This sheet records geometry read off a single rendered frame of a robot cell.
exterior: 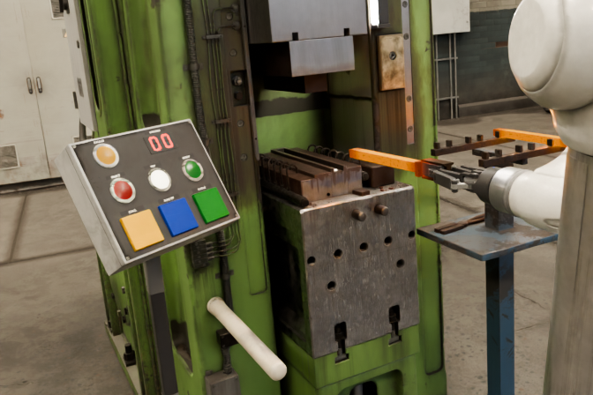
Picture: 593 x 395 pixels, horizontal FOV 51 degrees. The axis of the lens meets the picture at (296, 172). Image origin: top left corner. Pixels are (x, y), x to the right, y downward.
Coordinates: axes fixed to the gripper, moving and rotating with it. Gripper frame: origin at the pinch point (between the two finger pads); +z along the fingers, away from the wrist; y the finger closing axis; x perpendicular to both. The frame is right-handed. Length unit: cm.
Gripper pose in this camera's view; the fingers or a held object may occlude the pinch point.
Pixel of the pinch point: (436, 169)
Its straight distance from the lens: 142.3
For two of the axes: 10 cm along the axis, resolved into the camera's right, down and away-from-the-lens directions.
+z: -4.4, -1.8, 8.8
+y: 8.9, -1.7, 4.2
